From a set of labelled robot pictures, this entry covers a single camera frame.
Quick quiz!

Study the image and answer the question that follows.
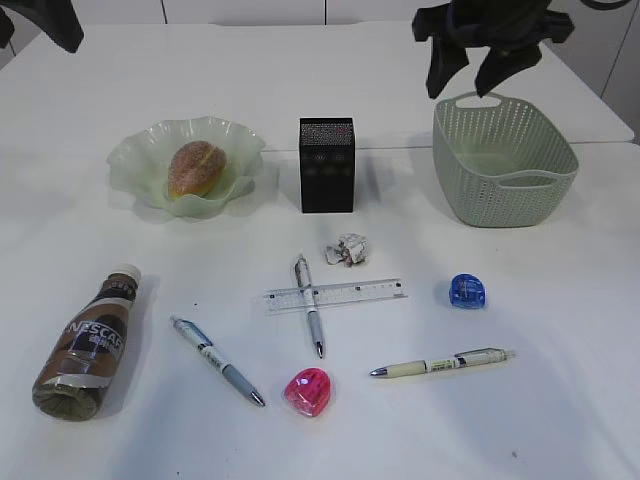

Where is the green ruffled glass plate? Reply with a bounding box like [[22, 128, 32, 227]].
[[107, 116, 265, 218]]

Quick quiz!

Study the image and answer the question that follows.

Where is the black mesh pen holder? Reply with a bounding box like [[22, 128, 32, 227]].
[[298, 117, 356, 213]]

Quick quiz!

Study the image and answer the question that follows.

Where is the pink pencil sharpener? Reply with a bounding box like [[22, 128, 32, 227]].
[[284, 368, 332, 418]]

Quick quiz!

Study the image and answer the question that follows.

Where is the blue grey ballpoint pen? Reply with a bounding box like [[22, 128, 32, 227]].
[[170, 315, 266, 408]]

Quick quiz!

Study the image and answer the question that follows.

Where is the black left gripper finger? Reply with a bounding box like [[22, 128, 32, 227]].
[[0, 9, 14, 49], [9, 0, 84, 53]]

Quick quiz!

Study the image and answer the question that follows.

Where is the white paper ball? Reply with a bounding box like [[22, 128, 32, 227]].
[[325, 233, 369, 267]]

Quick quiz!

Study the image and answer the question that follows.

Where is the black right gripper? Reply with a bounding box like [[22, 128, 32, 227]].
[[412, 0, 574, 99]]

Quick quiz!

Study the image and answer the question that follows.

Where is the blue pencil sharpener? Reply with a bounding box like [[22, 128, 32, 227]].
[[449, 273, 486, 310]]

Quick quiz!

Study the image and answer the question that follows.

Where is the clear plastic ruler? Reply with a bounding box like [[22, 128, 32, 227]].
[[257, 278, 407, 315]]

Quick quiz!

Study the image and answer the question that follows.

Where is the grey pen on ruler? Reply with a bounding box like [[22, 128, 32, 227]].
[[294, 255, 325, 358]]

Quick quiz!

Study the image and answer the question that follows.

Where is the Nescafe coffee bottle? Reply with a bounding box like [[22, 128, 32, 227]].
[[32, 264, 141, 422]]

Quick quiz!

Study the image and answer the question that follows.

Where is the green woven plastic basket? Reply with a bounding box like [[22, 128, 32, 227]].
[[433, 93, 579, 228]]

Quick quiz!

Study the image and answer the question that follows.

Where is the cream ballpoint pen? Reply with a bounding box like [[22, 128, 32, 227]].
[[369, 348, 516, 379]]

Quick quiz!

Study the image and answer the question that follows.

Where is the sugared bread roll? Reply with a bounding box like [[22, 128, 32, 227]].
[[167, 140, 227, 200]]

